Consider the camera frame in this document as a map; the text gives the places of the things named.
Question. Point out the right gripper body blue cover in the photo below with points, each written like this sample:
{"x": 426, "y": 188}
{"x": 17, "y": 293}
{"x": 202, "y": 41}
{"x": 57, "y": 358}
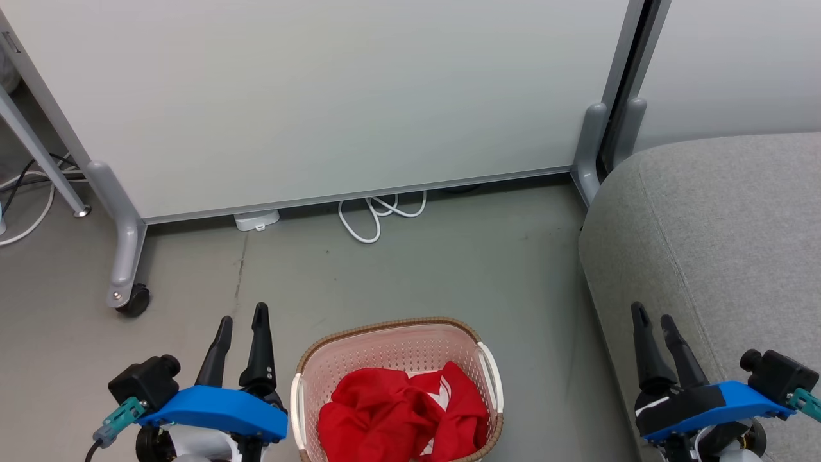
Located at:
{"x": 705, "y": 407}

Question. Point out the grey metal table leg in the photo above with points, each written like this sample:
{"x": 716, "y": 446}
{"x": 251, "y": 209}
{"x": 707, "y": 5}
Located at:
{"x": 38, "y": 154}

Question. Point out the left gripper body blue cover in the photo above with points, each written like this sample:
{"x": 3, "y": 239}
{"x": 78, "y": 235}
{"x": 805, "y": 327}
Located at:
{"x": 218, "y": 414}

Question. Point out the wide white partition panel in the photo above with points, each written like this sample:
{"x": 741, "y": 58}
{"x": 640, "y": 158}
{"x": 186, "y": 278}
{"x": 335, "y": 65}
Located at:
{"x": 321, "y": 96}

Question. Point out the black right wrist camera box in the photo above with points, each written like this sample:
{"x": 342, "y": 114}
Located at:
{"x": 776, "y": 375}

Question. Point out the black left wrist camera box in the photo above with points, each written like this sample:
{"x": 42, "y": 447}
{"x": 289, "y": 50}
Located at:
{"x": 144, "y": 382}

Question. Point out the white power adapter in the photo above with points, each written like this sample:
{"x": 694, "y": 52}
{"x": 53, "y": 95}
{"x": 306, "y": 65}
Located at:
{"x": 256, "y": 219}

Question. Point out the grey fabric sofa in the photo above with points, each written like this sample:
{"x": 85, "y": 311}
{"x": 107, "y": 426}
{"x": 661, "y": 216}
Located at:
{"x": 737, "y": 224}

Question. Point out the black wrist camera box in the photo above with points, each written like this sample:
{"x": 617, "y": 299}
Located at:
{"x": 776, "y": 375}
{"x": 144, "y": 382}

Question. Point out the red garment with white trim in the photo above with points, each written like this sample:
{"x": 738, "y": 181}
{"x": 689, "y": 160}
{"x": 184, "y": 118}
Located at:
{"x": 372, "y": 417}

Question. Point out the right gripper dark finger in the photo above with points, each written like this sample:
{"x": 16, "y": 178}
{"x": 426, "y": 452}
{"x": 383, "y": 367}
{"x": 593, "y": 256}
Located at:
{"x": 648, "y": 359}
{"x": 683, "y": 359}

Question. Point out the pink laundry basket brown rim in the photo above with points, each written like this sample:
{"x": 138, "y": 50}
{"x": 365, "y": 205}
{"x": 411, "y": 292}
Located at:
{"x": 385, "y": 350}

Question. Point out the short grey partition foot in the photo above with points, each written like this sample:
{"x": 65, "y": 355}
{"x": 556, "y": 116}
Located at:
{"x": 589, "y": 154}
{"x": 632, "y": 128}

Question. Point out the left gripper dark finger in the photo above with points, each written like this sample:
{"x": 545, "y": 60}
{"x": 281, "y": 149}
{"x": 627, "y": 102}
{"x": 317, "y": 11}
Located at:
{"x": 215, "y": 359}
{"x": 260, "y": 359}

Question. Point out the long grey partition foot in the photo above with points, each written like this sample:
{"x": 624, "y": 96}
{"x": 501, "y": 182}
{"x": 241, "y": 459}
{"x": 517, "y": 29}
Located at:
{"x": 125, "y": 237}

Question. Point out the black caster wheel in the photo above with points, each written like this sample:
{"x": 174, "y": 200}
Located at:
{"x": 136, "y": 300}

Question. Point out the narrow white partition panel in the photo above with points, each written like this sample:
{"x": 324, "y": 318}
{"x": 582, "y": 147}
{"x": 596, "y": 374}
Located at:
{"x": 737, "y": 64}

